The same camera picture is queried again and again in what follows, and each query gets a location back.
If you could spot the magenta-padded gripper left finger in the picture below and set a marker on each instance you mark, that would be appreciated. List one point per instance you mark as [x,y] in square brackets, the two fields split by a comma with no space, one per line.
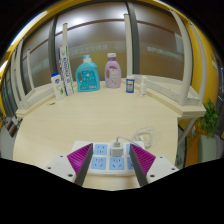
[80,159]

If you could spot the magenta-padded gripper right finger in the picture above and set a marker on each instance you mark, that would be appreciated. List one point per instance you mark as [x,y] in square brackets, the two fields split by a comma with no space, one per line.
[142,159]

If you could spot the white charger block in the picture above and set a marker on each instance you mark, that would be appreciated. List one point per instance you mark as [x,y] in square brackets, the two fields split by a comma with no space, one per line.
[116,150]

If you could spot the white power strip blue sockets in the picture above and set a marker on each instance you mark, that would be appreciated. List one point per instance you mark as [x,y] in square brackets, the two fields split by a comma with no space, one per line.
[100,149]

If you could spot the small slim white bottle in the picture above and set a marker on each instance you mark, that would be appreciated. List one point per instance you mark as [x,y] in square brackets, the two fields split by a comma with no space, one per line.
[143,87]

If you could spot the white bottle blue cap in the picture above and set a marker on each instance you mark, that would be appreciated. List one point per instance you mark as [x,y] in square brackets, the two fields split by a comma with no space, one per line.
[58,87]

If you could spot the small blue white jar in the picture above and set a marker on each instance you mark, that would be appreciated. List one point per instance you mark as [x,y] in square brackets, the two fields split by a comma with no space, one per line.
[130,85]

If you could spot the green potted plant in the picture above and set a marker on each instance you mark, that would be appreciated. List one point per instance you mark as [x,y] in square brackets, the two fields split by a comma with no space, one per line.
[208,121]

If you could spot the upturned white-legged table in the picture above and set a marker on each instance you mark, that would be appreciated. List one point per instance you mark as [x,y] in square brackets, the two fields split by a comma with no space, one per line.
[30,98]
[186,66]

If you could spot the blue detergent bottle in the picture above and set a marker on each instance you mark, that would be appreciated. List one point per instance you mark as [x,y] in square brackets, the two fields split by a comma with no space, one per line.
[87,76]

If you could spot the tall toothpaste box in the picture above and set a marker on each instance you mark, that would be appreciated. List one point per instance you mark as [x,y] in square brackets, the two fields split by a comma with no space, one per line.
[66,71]

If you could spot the purple detergent bottle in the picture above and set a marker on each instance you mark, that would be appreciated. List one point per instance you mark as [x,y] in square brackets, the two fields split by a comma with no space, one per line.
[113,74]

